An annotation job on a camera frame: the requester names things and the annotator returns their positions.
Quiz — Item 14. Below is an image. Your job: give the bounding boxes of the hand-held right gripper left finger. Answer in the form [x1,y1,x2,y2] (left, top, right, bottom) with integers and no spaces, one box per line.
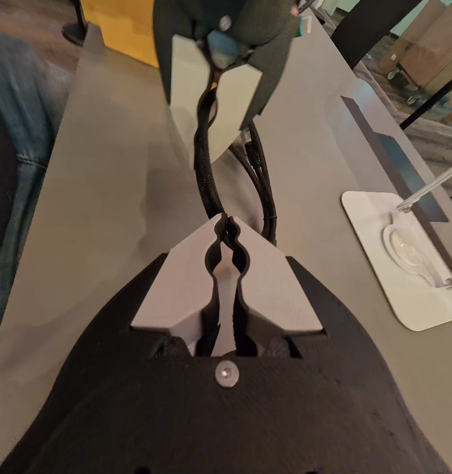
[131,215,230,330]

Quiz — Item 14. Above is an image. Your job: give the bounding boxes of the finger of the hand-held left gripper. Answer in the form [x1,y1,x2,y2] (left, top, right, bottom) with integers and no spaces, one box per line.
[210,66,261,155]
[171,36,212,170]

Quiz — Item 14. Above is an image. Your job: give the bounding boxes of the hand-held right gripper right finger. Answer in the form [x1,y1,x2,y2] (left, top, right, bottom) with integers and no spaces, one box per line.
[230,216,323,336]

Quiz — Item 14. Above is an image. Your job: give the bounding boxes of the black braided hdmi cable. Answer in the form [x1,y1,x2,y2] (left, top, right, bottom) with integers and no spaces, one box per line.
[191,81,279,356]

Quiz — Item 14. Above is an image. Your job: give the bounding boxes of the yellow plastic bin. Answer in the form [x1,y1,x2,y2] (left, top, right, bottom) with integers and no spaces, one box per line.
[81,0,161,69]

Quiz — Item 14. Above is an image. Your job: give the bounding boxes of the black chair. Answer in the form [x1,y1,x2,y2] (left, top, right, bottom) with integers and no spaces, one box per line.
[331,0,424,71]

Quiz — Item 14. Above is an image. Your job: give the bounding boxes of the person's leg in jeans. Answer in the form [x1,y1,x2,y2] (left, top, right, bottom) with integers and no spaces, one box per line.
[0,30,78,356]

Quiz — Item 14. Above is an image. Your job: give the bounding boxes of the cardboard box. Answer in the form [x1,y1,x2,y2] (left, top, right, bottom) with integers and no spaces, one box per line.
[389,0,452,101]

